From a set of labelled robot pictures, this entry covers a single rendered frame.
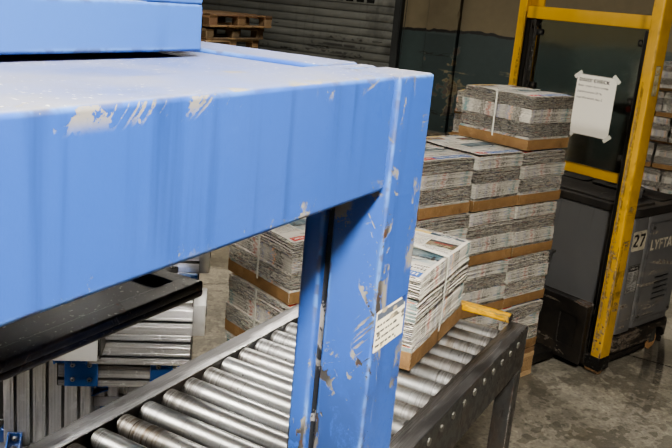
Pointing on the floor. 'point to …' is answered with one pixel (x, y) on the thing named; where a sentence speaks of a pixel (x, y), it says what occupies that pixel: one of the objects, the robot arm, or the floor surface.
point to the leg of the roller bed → (503, 414)
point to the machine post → (360, 291)
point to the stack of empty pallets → (212, 19)
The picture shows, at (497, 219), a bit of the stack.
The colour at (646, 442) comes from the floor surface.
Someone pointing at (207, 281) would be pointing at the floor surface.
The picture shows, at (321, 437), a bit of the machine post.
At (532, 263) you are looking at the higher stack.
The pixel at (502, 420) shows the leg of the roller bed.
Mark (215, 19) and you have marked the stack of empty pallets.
